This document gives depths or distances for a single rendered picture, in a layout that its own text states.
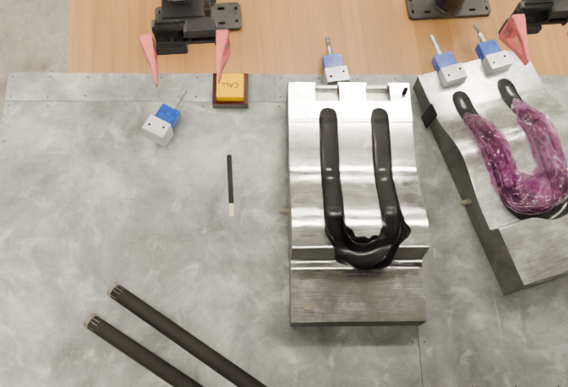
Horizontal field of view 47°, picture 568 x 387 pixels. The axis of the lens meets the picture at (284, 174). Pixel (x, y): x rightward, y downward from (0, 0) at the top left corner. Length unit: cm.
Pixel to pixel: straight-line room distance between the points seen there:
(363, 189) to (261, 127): 29
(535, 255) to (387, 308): 30
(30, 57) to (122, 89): 111
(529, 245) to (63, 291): 92
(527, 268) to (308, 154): 48
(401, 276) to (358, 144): 28
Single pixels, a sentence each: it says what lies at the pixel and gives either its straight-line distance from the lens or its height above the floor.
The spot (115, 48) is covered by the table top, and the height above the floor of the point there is 80.
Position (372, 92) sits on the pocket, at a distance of 145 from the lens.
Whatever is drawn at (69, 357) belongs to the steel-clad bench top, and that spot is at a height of 80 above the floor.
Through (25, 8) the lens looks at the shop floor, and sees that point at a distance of 273.
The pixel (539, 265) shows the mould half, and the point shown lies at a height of 91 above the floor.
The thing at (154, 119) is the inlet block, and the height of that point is 85.
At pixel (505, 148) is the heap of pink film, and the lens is 141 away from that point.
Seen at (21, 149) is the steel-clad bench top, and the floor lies 80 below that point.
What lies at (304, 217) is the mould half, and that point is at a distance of 125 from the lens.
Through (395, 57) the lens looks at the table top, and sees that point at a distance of 158.
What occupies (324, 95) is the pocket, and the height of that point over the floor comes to 86.
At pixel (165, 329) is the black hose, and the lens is 128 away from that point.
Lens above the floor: 212
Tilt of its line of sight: 69 degrees down
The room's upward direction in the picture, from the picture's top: 6 degrees clockwise
